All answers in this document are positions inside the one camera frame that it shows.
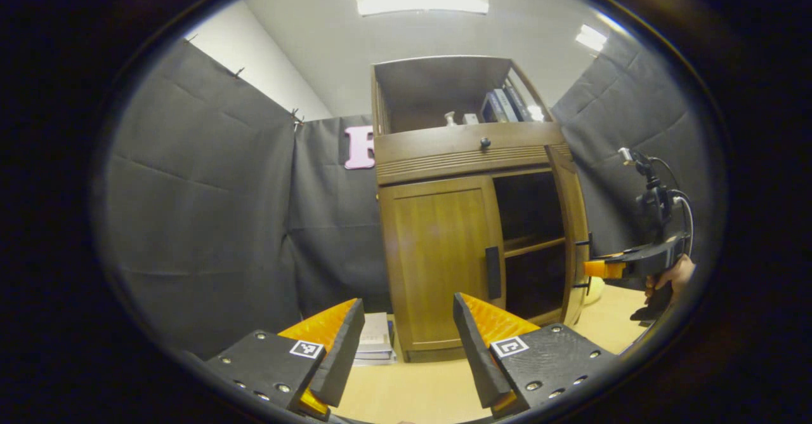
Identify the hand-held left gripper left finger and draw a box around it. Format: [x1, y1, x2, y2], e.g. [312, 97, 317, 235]
[203, 298, 366, 421]

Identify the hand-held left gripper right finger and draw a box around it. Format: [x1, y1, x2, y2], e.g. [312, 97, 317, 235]
[452, 292, 619, 420]

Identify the wooden shoe cabinet door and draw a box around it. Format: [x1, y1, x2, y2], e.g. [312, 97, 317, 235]
[379, 175, 507, 352]
[546, 143, 595, 327]

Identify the wooden double-door shoe cabinet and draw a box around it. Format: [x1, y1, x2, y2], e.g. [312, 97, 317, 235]
[371, 55, 595, 362]

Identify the stack of white books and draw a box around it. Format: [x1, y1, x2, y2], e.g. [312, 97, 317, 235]
[355, 312, 397, 366]

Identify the grey book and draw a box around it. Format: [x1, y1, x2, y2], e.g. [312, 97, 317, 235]
[494, 89, 520, 123]

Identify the dark blue book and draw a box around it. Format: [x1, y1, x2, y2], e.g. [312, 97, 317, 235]
[482, 93, 506, 123]

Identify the wooden drawer with black knob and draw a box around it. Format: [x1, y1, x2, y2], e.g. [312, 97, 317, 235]
[374, 123, 565, 185]

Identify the black backdrop cloth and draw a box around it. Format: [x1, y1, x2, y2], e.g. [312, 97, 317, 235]
[95, 30, 711, 361]

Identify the small ceiling light panel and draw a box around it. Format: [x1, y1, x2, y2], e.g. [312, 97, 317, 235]
[575, 24, 608, 52]

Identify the grey cable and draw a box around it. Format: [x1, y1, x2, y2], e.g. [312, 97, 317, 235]
[671, 189, 696, 257]

